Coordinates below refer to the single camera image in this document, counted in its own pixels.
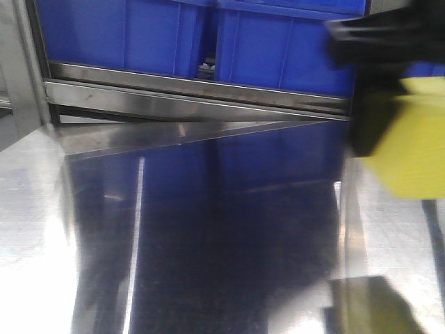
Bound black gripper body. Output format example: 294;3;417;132
325;1;444;65

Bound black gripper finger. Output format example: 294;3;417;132
348;64;407;157

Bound yellow foam block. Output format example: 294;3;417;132
365;77;444;200

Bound stainless steel shelf rack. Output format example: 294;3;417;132
1;1;349;333

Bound blue plastic bin centre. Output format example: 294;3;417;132
214;1;366;97

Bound blue plastic bin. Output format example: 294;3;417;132
214;1;366;97
36;0;213;78

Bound blue plastic bin left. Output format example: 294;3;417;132
36;0;213;78

